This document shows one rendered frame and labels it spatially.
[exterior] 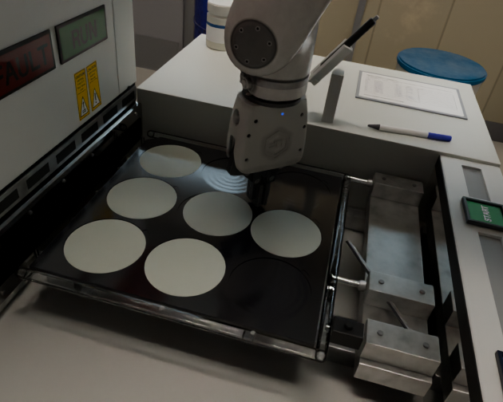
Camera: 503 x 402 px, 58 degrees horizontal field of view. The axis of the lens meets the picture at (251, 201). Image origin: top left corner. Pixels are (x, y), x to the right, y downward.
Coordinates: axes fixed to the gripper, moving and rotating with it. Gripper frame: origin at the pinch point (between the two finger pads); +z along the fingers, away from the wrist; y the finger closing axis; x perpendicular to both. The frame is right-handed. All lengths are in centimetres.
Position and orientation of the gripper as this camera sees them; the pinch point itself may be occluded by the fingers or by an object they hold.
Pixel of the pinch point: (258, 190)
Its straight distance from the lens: 66.1
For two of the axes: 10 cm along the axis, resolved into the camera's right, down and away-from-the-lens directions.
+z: -1.0, 7.9, 6.0
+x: -4.6, -5.8, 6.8
